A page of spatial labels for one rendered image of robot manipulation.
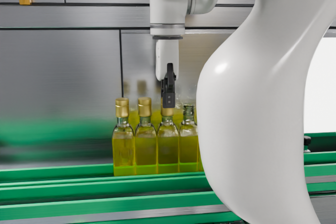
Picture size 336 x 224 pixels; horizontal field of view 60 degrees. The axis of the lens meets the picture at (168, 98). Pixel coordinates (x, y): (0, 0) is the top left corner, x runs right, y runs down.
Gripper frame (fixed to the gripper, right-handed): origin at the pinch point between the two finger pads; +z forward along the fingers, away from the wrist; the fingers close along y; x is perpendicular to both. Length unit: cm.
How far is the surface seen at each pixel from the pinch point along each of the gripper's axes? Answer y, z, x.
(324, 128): -12, 15, 54
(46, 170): -3.1, 20.0, -33.1
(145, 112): 1.6, 3.2, -6.0
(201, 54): -12.0, -9.7, 11.4
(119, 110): 1.5, 2.5, -12.3
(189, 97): -12.0, 3.3, 8.0
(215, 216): 13.7, 25.9, 9.8
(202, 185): 6.3, 22.1, 8.3
